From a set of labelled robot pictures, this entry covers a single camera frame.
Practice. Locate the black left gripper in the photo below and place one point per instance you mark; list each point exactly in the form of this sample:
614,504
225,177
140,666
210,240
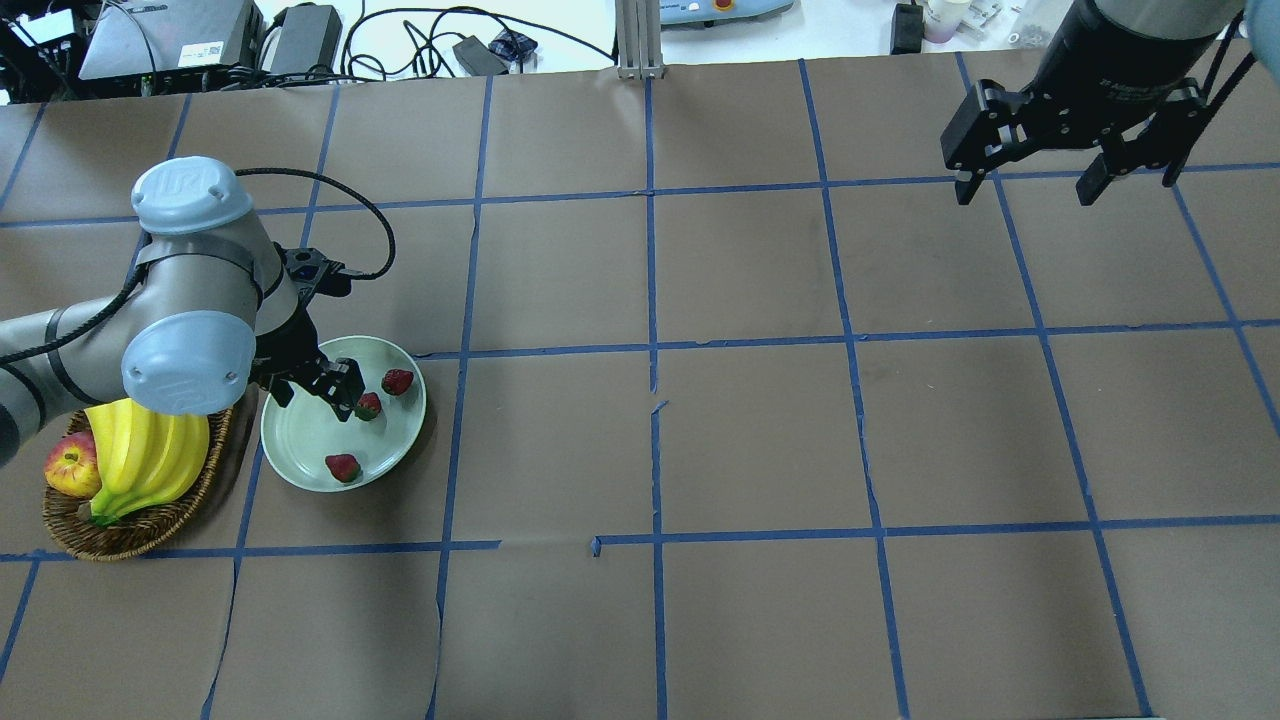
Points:
289,350

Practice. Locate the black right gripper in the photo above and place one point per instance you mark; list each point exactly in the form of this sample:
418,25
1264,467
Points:
1105,62

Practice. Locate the black power adapter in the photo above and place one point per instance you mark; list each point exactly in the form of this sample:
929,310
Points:
305,40

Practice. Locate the aluminium frame post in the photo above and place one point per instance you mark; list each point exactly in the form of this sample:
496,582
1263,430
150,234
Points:
637,36

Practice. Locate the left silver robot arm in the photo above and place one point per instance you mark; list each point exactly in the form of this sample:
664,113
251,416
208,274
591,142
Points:
211,307

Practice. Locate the brown wicker basket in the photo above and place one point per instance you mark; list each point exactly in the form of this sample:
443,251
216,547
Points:
68,519

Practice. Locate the red strawberry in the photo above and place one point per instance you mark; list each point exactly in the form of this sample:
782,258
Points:
368,407
345,469
397,382

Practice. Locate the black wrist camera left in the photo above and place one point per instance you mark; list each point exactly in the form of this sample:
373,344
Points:
312,273

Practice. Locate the light green plate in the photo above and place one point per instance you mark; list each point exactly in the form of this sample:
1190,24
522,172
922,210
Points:
297,438

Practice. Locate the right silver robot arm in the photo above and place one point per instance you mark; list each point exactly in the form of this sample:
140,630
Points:
1243,35

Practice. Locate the red yellow apple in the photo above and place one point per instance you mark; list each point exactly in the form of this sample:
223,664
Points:
72,466

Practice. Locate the yellow banana bunch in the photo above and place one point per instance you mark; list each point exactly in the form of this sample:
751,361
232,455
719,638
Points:
146,459

